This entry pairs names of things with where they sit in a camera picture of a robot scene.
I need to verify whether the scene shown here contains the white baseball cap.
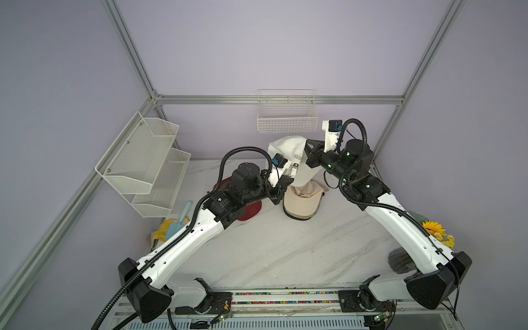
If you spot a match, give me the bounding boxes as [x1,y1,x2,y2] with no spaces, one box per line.
[268,136,322,188]

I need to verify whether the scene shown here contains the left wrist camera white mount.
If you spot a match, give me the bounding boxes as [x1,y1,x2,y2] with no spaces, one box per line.
[268,153,289,187]

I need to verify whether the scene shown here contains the light blue brush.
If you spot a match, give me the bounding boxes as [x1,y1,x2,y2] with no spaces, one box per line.
[166,201,193,240]

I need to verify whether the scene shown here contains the aluminium frame rails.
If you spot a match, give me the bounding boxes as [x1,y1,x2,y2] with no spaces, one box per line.
[1,1,450,309]

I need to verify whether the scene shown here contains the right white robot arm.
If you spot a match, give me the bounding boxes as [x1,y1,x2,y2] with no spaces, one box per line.
[305,139,472,309]

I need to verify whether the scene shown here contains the white mesh two-tier shelf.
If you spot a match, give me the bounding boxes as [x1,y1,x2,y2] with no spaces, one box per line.
[95,112,191,218]

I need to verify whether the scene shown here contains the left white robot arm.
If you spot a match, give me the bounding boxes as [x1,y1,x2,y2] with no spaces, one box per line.
[118,162,297,323]

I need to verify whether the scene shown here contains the dark red baseball cap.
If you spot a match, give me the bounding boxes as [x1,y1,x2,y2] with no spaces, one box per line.
[219,177,263,221]

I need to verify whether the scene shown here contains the left black corrugated cable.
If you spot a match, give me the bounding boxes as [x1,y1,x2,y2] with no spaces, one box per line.
[90,146,274,330]

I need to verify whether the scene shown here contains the white wire wall basket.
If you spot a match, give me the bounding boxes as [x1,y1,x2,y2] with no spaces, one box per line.
[257,89,318,133]

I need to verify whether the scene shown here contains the yellow object behind arm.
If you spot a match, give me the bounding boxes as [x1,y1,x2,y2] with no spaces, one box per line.
[150,219,177,245]

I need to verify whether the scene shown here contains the sunflower bouquet in vase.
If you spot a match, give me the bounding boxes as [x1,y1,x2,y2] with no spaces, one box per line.
[388,210,455,274]

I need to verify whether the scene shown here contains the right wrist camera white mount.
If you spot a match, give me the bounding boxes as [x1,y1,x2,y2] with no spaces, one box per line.
[322,120,342,153]

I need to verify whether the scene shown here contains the beige baseball cap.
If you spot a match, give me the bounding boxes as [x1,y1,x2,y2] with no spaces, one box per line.
[283,181,326,221]

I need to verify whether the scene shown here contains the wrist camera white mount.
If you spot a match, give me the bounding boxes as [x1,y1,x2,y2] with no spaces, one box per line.
[322,120,342,153]
[268,153,289,187]

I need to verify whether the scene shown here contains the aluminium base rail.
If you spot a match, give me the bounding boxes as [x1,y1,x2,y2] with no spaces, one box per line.
[109,288,463,329]

